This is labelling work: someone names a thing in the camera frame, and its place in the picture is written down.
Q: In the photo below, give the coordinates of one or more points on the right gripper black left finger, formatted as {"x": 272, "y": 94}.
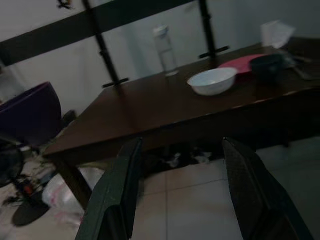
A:
{"x": 112, "y": 200}

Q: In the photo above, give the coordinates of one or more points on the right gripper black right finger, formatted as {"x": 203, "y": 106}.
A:
{"x": 255, "y": 200}

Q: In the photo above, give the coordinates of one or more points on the bubble wrap bundle red tape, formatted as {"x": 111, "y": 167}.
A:
{"x": 67, "y": 197}

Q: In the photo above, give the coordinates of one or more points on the dark brown wooden table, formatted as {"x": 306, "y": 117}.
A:
{"x": 155, "y": 110}

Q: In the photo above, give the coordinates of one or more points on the black floor fan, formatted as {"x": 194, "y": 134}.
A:
{"x": 15, "y": 162}

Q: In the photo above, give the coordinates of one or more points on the purple chair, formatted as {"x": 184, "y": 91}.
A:
{"x": 27, "y": 115}

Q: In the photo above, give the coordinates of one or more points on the white bowl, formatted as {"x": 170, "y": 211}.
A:
{"x": 212, "y": 82}

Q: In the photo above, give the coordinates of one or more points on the pink plate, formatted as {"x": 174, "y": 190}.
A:
{"x": 240, "y": 65}

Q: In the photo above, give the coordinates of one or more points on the dark bowl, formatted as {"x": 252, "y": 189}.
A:
{"x": 266, "y": 65}

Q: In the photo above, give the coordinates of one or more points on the black stand pole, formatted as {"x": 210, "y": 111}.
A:
{"x": 106, "y": 53}
{"x": 209, "y": 30}

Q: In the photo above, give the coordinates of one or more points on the clear glass bottle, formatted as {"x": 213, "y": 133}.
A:
{"x": 168, "y": 53}

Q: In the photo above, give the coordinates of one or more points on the white paper napkin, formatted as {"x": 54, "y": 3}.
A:
{"x": 276, "y": 33}

